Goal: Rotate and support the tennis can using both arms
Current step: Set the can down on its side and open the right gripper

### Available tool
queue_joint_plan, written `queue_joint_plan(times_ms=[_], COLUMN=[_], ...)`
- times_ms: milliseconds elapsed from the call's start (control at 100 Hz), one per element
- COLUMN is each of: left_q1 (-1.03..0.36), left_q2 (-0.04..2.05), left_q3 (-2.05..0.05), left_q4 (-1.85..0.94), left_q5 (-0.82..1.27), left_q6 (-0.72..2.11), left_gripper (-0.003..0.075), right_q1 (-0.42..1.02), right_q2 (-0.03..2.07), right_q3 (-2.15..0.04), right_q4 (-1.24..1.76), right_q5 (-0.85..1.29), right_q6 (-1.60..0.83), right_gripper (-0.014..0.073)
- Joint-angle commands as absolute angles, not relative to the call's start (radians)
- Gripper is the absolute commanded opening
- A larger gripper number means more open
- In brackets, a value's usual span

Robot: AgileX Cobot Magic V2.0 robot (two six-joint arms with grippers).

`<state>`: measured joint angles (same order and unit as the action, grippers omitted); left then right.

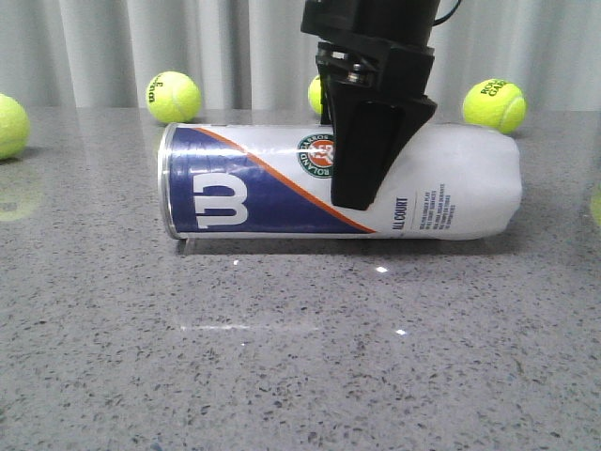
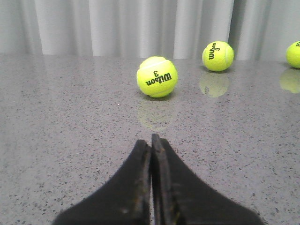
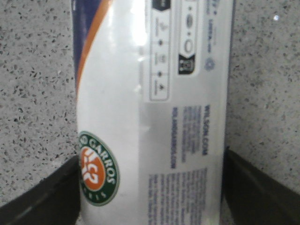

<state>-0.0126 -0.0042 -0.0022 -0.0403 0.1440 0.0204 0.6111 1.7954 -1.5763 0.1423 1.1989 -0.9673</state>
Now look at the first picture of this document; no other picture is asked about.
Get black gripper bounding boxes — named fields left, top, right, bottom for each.
left=300, top=1, right=439, bottom=210

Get white blue tennis ball can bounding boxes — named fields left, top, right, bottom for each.
left=158, top=123, right=522, bottom=240

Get centre tennis ball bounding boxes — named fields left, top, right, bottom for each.
left=307, top=75, right=322, bottom=115

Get tennis ball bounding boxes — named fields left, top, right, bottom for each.
left=146, top=71, right=202, bottom=123
left=307, top=75, right=322, bottom=115
left=462, top=78, right=528, bottom=133
left=0, top=94, right=30, bottom=161

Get right tennis ball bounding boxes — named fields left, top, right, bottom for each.
left=462, top=78, right=528, bottom=133

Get far left tennis ball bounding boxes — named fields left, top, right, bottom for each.
left=0, top=94, right=30, bottom=161

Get grey pleated curtain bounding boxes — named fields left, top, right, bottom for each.
left=1, top=1, right=600, bottom=111

